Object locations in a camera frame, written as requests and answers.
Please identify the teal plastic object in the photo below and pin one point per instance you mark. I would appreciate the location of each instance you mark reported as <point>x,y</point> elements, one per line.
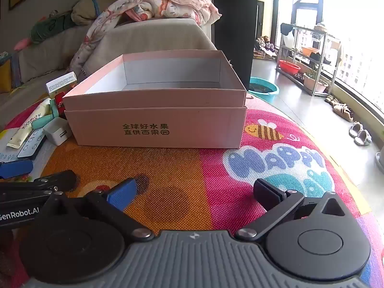
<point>42,121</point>

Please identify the yellow cushion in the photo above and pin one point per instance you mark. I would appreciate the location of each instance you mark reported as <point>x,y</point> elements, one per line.
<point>5,76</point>

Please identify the white printed packet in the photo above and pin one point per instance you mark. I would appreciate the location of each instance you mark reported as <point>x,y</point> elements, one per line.
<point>6,147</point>

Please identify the pink plush toy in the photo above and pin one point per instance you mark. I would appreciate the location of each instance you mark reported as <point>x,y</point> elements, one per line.
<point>22,43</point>

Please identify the red plastic basin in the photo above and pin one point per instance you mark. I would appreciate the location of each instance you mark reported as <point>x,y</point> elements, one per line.
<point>289,67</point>

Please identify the pile of shoes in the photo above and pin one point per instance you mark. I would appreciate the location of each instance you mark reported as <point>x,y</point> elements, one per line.
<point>265,48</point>

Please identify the white remote control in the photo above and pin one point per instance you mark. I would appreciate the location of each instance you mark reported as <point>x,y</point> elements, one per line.
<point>30,145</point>

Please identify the white pot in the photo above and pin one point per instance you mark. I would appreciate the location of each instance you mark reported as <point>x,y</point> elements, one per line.
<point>380,157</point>

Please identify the beige bundled cloth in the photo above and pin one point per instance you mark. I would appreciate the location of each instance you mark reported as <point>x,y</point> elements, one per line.
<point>84,10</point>

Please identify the white printed carton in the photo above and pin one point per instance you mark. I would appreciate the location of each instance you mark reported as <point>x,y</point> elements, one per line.
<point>61,83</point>

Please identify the colourful printed play mat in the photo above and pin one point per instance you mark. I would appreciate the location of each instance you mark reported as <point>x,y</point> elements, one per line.
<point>180,168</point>

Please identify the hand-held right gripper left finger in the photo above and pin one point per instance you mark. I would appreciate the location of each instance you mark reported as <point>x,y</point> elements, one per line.
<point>123,195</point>

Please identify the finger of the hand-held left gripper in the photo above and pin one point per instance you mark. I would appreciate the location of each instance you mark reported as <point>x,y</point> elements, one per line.
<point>54,180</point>
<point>15,168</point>

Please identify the orange plastic basin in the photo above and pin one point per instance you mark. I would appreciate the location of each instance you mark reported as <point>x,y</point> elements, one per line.
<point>310,51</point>

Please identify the metal storage rack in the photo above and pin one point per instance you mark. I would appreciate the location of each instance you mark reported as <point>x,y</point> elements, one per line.
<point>325,63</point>

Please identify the dark tall panel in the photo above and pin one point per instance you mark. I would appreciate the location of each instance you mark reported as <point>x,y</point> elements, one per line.
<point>234,21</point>

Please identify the teal plastic basin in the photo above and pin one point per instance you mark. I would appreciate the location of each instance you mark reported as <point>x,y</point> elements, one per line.
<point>265,91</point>

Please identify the red lipstick tube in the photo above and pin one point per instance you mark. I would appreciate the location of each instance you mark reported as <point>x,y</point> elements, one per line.
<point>60,103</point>

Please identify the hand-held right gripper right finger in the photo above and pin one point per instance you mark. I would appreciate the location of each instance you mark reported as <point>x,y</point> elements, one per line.
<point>264,190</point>

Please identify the pink cardboard box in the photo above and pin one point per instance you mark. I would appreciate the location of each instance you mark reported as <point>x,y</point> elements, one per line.
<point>150,120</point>

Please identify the beige sofa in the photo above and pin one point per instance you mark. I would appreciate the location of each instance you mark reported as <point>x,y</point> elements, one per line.
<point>150,36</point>

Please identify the pink patterned blanket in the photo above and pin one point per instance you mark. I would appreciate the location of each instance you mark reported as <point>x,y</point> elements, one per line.
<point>168,3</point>

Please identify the potted plant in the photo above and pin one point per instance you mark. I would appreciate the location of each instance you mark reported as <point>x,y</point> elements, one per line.
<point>315,82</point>

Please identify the grey slipper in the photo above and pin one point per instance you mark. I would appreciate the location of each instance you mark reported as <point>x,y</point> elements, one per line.
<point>356,128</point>
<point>363,138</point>

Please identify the cream squeeze tube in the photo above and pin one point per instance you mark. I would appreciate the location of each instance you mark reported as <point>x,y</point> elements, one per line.
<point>27,126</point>

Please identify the green cloth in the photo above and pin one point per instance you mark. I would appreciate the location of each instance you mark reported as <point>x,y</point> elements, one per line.
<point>51,28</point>

